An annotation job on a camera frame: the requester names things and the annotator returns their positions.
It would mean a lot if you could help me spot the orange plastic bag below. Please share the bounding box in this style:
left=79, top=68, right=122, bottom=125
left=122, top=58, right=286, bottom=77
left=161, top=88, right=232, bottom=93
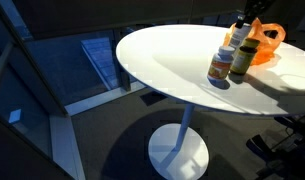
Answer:
left=222, top=17, right=287, bottom=66

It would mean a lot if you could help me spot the brown bottle with yellow cap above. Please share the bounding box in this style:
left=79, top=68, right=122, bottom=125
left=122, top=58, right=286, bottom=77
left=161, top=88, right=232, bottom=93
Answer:
left=229, top=37, right=261, bottom=76

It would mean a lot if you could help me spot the dark equipment stand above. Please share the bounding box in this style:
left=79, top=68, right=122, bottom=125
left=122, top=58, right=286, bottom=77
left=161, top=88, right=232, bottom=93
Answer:
left=245, top=113, right=305, bottom=180

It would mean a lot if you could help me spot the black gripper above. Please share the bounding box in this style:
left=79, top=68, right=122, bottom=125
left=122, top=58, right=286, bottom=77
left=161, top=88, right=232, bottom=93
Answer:
left=235, top=0, right=274, bottom=30

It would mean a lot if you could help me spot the white table pedestal base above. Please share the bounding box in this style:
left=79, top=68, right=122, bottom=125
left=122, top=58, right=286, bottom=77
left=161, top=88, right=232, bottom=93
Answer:
left=147, top=103, right=210, bottom=180

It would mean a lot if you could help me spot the tall white and blue bottle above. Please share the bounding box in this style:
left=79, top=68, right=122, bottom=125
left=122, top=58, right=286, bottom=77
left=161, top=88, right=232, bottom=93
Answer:
left=227, top=22, right=253, bottom=52

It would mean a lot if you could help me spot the white bottle with orange label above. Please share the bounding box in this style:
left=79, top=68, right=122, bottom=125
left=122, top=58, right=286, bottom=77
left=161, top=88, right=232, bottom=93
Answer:
left=206, top=45, right=236, bottom=84

